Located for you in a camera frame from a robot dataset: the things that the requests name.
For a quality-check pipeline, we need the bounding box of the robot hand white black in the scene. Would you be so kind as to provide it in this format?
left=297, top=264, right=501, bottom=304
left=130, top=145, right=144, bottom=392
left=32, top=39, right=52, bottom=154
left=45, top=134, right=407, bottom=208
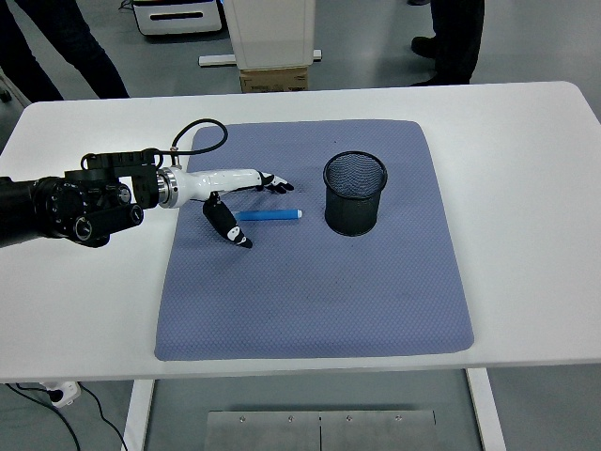
left=174, top=167, right=296, bottom=249

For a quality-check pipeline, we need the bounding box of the blue marker with clear cap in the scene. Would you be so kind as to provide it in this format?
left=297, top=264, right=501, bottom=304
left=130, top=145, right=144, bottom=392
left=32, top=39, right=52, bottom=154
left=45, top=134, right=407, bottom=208
left=234, top=208, right=304, bottom=224

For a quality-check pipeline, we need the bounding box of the black mesh pen holder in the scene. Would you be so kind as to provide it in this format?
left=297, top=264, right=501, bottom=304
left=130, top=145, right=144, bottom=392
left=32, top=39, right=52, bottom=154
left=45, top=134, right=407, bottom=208
left=322, top=149, right=390, bottom=238

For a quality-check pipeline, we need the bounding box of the brown cardboard box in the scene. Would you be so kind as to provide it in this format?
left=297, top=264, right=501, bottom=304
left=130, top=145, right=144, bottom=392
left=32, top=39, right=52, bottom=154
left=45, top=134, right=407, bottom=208
left=239, top=65, right=311, bottom=95

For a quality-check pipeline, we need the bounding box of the blue textured mat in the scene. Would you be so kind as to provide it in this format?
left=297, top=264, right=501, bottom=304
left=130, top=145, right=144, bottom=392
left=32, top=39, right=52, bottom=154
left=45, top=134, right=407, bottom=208
left=153, top=119, right=475, bottom=363

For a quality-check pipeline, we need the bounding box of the white appliance with black slot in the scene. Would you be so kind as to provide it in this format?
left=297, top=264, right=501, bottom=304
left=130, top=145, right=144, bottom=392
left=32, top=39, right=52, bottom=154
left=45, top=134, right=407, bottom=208
left=131, top=0, right=223, bottom=38

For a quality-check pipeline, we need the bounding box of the person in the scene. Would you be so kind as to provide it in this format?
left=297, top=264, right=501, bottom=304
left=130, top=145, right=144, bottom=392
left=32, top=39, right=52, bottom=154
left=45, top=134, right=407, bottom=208
left=0, top=0, right=131, bottom=103
left=408, top=0, right=486, bottom=87

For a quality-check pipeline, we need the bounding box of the white table leg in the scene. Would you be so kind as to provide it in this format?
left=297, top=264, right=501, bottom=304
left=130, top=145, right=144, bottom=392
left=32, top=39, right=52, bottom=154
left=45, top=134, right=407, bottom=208
left=465, top=367, right=508, bottom=451
left=121, top=379, right=157, bottom=451

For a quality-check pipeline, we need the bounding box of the white power strip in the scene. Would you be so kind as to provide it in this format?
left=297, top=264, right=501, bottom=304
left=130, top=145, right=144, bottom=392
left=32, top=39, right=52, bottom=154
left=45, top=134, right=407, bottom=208
left=39, top=381, right=83, bottom=409

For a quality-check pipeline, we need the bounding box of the grey frame with black caster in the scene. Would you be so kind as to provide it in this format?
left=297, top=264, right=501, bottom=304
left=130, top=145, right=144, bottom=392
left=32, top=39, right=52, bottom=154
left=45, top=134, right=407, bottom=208
left=0, top=69, right=28, bottom=108

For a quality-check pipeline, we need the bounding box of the thin black floor cable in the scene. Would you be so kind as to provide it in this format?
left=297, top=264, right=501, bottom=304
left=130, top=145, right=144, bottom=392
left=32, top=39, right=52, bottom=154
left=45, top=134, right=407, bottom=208
left=77, top=382, right=129, bottom=451
left=8, top=382, right=79, bottom=451

